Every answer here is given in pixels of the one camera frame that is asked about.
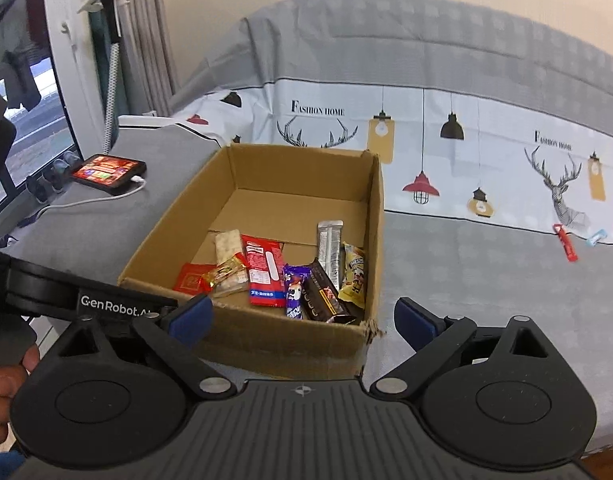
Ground black smartphone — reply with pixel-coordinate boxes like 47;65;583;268
71;154;147;195

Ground long red snack stick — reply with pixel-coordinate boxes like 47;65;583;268
553;223;579;262

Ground silver foil snack packet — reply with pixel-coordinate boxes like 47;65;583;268
317;220;343;288

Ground dark brown chocolate bar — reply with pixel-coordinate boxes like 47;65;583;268
303;259;357;325

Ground gold candy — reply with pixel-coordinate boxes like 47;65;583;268
199;252;248;292

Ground clear rice cracker packet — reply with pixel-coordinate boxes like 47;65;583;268
214;229;249;297

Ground yellow snack bar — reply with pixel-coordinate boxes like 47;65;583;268
338;243;366;309

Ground small red square packet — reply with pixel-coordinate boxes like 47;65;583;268
173;262;215;296

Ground grey patterned sofa cover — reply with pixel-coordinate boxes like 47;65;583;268
10;0;613;448

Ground grey curtain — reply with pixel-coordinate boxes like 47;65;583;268
116;0;178;116

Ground shoes outside window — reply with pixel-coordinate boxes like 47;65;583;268
26;151;82;205

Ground left hand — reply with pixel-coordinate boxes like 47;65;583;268
0;344;41;444

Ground white charging cable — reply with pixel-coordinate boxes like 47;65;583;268
16;173;149;229

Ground garment steamer head and hose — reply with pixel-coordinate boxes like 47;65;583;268
75;0;176;156

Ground red white snack packet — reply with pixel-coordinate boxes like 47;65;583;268
241;235;286;309

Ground purple chocolate bar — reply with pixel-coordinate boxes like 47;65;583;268
284;264;310;320

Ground brown cardboard box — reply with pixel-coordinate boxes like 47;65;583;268
118;144;384;379

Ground small light blue packet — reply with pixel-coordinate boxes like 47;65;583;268
585;229;607;247

